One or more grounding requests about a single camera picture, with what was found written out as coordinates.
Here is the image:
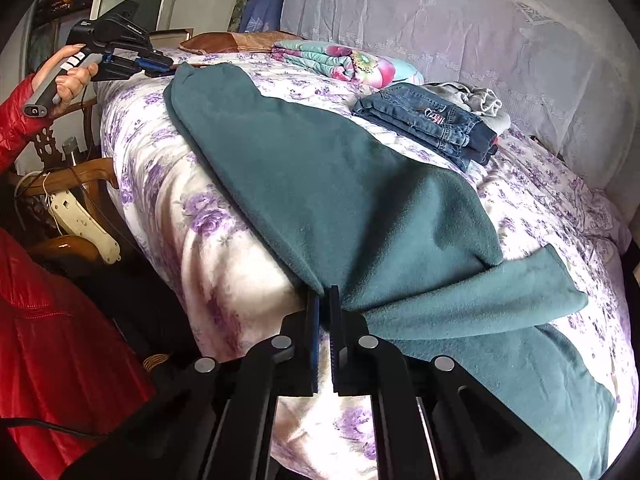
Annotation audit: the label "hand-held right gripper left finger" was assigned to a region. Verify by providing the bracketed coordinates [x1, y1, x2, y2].
[65, 292, 321, 480]

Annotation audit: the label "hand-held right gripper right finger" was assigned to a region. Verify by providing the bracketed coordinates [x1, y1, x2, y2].
[327, 285, 581, 480]

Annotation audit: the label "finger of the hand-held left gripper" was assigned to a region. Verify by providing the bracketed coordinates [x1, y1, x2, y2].
[97, 51, 177, 82]

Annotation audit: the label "dark green fleece pants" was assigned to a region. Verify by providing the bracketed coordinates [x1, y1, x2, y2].
[164, 62, 618, 480]

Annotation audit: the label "person's left forearm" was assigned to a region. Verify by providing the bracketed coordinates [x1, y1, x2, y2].
[0, 72, 52, 175]

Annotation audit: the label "person's left hand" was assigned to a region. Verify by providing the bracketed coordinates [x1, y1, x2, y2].
[31, 44, 101, 117]

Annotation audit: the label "brown leather patchwork cushion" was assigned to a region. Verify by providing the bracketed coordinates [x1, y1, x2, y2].
[179, 31, 302, 57]

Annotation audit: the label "wooden chair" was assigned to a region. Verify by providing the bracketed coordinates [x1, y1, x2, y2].
[14, 100, 123, 263]

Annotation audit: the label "bed with purple floral sheet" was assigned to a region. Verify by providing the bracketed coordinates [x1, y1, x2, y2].
[95, 47, 640, 480]

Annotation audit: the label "white power strip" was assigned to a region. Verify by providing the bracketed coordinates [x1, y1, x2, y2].
[47, 191, 123, 264]

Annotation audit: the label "folded teal floral blanket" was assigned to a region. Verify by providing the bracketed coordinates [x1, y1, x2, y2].
[271, 39, 425, 87]

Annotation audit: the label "folded blue jeans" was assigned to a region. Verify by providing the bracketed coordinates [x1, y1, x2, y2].
[352, 84, 499, 172]

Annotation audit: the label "person's red jacket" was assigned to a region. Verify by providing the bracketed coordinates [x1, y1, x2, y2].
[0, 227, 157, 480]

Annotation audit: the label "grey crumpled garment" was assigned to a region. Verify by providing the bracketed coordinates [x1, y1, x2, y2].
[424, 81, 512, 135]

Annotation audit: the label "white lace pillow cover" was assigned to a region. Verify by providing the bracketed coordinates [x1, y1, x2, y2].
[279, 0, 640, 203]

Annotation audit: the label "black cable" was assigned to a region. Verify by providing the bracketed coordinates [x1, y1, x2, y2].
[0, 416, 103, 442]

